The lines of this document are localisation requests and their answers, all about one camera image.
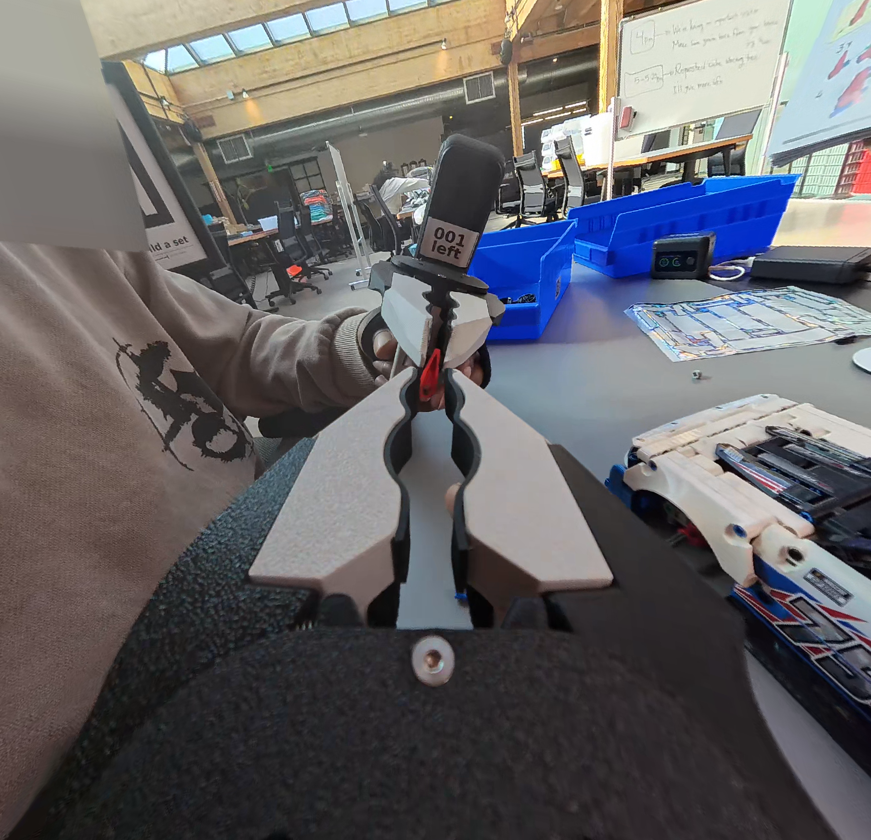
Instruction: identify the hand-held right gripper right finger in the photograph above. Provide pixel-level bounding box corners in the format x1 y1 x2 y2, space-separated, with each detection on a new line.
444 369 615 629

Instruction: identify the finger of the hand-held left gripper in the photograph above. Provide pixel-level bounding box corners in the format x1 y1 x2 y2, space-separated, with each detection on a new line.
441 294 492 373
381 273 435 371

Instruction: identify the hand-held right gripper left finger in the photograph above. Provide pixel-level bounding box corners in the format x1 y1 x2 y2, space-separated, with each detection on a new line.
248 367 419 629

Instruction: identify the person's left forearm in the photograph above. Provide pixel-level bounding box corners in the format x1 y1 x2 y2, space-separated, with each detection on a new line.
160 269 374 419

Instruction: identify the grey desk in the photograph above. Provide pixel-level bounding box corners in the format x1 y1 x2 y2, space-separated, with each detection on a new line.
398 197 871 840

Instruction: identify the person's left hand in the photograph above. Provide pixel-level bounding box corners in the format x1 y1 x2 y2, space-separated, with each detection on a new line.
371 328 485 414

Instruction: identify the short blue storage bin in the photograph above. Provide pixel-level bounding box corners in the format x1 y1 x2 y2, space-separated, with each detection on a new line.
468 220 578 342

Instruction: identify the black office chair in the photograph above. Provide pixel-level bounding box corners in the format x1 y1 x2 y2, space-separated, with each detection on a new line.
504 149 566 225
554 136 600 208
265 200 334 307

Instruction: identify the black chair armrest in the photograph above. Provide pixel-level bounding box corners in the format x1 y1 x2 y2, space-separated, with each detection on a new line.
259 408 341 441

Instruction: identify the white mobile partition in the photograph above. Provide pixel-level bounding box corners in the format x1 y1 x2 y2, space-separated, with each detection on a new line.
325 141 374 290

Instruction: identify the toy brick race car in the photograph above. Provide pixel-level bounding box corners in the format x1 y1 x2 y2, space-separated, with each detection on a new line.
606 394 871 725

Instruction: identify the long blue storage bin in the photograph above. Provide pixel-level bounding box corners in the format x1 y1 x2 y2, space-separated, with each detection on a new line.
567 173 802 279

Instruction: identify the black device with screen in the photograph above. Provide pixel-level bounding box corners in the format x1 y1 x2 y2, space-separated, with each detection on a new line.
652 231 717 281

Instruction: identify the framed marker sign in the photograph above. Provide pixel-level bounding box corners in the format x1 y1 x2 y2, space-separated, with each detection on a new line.
102 61 225 273

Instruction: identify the whiteboard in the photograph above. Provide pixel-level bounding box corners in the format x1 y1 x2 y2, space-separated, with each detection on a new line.
609 0 800 181

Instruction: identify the holographic sticker sheet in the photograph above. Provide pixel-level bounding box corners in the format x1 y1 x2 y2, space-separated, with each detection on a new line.
625 285 871 363

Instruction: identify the black flat box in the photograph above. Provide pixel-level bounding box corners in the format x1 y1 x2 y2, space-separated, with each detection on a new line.
750 244 871 284

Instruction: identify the stack of red crates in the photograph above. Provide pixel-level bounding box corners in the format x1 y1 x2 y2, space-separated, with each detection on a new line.
833 139 871 198

